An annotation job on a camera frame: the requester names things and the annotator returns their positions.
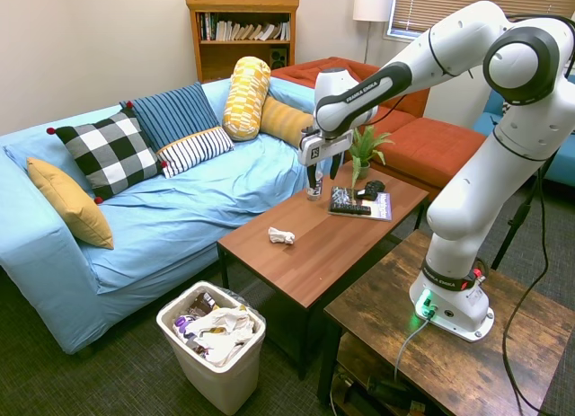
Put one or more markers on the purple white magazine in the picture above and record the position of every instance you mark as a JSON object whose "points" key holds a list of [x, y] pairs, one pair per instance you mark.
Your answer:
{"points": [[382, 207]]}

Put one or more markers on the purple snack wrapper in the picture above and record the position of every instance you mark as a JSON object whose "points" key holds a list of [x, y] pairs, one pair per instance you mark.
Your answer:
{"points": [[182, 324]]}

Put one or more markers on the brown snack wrapper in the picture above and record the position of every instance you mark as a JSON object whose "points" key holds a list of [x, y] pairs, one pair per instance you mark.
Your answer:
{"points": [[202, 303]]}

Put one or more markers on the small green potted plant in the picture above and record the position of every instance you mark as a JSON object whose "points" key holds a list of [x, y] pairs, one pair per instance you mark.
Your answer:
{"points": [[366, 148]]}

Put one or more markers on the black tripod stand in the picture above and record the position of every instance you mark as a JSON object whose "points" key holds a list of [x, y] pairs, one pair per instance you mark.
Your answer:
{"points": [[512, 232]]}

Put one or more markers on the row of books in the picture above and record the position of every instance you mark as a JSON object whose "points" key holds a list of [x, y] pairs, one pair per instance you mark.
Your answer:
{"points": [[242, 29]]}

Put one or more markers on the white navy striped cushion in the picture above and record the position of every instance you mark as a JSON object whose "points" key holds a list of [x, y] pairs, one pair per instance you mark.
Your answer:
{"points": [[195, 148]]}

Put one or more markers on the rustic brown side table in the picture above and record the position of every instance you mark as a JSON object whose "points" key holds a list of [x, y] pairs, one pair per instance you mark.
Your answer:
{"points": [[449, 371]]}

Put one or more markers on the white tissue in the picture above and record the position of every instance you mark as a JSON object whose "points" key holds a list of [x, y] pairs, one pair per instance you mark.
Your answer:
{"points": [[280, 236]]}

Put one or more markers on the black game controller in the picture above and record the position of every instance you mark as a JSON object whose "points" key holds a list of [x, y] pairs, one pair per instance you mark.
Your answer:
{"points": [[372, 189]]}

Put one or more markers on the clear plastic water bottle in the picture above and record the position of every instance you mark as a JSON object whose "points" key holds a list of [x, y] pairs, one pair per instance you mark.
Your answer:
{"points": [[320, 193]]}

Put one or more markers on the wooden bookshelf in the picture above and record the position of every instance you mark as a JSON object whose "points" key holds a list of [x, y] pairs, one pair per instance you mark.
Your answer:
{"points": [[242, 2]]}

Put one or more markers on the beige plastic trash bin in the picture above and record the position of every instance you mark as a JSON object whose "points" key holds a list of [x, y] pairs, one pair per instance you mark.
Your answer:
{"points": [[215, 384]]}

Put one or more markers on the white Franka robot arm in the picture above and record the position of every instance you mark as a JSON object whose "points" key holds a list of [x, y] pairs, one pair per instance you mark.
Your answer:
{"points": [[471, 187]]}

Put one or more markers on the yellow patterned bolster cushion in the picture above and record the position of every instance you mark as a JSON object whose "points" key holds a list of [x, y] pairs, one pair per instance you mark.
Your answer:
{"points": [[245, 97]]}

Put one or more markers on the blue striped cushion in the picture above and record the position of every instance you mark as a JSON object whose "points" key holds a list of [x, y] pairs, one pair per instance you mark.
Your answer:
{"points": [[173, 115]]}

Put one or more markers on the wooden coffee table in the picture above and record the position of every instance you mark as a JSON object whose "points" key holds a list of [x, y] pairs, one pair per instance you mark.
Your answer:
{"points": [[314, 254]]}

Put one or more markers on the orange sofa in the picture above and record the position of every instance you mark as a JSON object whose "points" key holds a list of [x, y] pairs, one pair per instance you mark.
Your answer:
{"points": [[431, 146]]}

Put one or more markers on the black power adapter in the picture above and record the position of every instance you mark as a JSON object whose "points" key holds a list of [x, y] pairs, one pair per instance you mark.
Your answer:
{"points": [[386, 385]]}

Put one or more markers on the mustard yellow cushion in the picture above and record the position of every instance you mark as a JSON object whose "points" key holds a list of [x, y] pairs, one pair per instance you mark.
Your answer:
{"points": [[72, 205]]}

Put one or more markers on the light blue sofa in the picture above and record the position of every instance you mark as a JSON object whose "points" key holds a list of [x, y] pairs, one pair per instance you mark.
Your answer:
{"points": [[179, 218]]}

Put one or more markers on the small black speaker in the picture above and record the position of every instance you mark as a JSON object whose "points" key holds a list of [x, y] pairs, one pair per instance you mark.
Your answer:
{"points": [[278, 58]]}

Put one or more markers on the yellow orange striped cushion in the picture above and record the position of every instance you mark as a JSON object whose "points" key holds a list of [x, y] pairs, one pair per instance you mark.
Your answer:
{"points": [[283, 119]]}

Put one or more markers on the brown window blinds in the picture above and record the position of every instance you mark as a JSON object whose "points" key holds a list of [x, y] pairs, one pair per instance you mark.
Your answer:
{"points": [[413, 7]]}

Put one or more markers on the black white checked cushion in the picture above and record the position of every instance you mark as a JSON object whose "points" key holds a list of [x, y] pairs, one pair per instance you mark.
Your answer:
{"points": [[108, 151]]}

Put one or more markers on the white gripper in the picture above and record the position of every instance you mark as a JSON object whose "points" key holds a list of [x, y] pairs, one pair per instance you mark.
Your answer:
{"points": [[314, 152]]}

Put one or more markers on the teal blue bench sofa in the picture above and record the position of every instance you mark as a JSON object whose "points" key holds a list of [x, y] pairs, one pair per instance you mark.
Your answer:
{"points": [[561, 164]]}

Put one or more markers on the white crumpled plastic bag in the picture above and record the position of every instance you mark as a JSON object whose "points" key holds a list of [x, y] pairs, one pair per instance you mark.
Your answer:
{"points": [[220, 330]]}

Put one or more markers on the black patterned book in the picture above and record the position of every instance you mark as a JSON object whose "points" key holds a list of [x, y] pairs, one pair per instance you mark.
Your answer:
{"points": [[343, 200]]}

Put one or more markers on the white shade floor lamp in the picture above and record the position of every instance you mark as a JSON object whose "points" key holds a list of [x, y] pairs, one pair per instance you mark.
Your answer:
{"points": [[370, 5]]}

